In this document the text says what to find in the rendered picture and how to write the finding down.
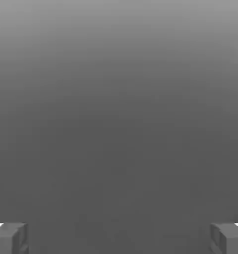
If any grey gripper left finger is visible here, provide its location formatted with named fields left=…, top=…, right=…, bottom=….
left=0, top=222, right=29, bottom=254

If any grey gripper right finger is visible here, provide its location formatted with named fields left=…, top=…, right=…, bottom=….
left=209, top=222, right=238, bottom=254

